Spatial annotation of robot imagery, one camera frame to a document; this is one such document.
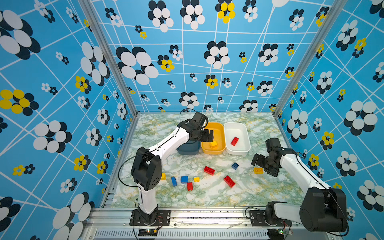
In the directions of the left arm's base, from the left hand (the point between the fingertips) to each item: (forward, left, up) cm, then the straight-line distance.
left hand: (208, 136), depth 87 cm
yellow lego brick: (+3, -4, -13) cm, 14 cm away
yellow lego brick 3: (-19, +26, -13) cm, 35 cm away
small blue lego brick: (-12, -17, -14) cm, 25 cm away
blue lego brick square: (-20, +14, -16) cm, 29 cm away
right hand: (-14, -30, -10) cm, 35 cm away
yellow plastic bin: (+12, -9, -16) cm, 22 cm away
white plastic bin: (+16, -25, -13) cm, 32 cm away
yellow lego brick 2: (-15, -30, -14) cm, 37 cm away
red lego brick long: (-22, -12, -14) cm, 28 cm away
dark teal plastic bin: (-1, +10, -10) cm, 14 cm away
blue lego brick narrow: (-22, +20, -13) cm, 32 cm away
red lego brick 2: (-16, 0, -13) cm, 20 cm away
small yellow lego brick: (-20, +7, -15) cm, 26 cm away
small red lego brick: (-24, +11, -16) cm, 30 cm away
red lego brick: (+6, -19, -14) cm, 24 cm away
